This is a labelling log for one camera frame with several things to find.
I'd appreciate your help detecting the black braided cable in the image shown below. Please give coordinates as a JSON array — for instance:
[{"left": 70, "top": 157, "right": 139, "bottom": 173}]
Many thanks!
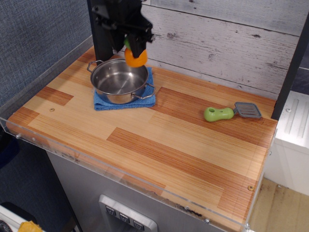
[{"left": 0, "top": 218, "right": 11, "bottom": 232}]

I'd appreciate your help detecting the green handled grey spatula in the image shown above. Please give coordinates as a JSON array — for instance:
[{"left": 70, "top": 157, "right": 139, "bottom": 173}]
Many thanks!
[{"left": 204, "top": 102, "right": 262, "bottom": 122}]

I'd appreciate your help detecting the silver toy dispenser panel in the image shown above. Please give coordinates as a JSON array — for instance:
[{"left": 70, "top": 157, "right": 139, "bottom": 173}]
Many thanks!
[{"left": 99, "top": 194, "right": 158, "bottom": 232}]

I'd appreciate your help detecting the black vertical post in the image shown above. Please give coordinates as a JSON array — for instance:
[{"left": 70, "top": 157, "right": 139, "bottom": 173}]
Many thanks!
[
  {"left": 87, "top": 0, "right": 113, "bottom": 61},
  {"left": 271, "top": 15, "right": 309, "bottom": 120}
]

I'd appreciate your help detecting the stainless steel pot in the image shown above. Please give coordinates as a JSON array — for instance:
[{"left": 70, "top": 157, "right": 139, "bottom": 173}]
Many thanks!
[{"left": 87, "top": 58, "right": 155, "bottom": 105}]

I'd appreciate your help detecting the grey toy fridge cabinet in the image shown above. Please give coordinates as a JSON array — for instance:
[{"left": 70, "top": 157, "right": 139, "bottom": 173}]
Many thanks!
[{"left": 46, "top": 151, "right": 242, "bottom": 232}]

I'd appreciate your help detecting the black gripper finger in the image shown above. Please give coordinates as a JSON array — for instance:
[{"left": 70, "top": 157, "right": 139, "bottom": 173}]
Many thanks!
[
  {"left": 106, "top": 26, "right": 127, "bottom": 52},
  {"left": 126, "top": 33, "right": 147, "bottom": 58}
]

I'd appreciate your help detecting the white ribbed side cabinet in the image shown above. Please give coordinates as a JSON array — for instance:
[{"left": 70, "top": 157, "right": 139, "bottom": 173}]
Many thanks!
[{"left": 264, "top": 91, "right": 309, "bottom": 195}]

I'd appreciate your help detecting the yellow object bottom left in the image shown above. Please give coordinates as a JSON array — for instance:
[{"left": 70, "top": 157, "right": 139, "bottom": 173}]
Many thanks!
[{"left": 18, "top": 221, "right": 43, "bottom": 232}]

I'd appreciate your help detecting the blue folded cloth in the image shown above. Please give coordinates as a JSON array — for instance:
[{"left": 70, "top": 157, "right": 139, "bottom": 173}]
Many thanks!
[{"left": 93, "top": 67, "right": 156, "bottom": 111}]

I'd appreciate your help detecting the clear acrylic table guard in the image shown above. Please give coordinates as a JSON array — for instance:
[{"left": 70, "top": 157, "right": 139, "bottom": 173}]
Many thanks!
[{"left": 6, "top": 48, "right": 277, "bottom": 232}]

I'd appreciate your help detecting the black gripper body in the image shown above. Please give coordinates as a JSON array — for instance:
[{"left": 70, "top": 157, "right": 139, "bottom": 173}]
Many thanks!
[{"left": 92, "top": 0, "right": 154, "bottom": 43}]

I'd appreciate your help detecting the black right vertical post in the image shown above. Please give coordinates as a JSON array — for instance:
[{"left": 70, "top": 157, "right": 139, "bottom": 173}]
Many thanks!
[{"left": 271, "top": 15, "right": 309, "bottom": 120}]

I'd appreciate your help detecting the black left vertical post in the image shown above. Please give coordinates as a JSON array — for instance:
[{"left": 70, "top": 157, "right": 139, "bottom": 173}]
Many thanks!
[{"left": 87, "top": 0, "right": 113, "bottom": 61}]

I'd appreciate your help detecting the orange toy carrot green top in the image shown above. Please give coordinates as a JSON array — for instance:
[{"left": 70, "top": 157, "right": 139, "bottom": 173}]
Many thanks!
[{"left": 124, "top": 38, "right": 148, "bottom": 68}]

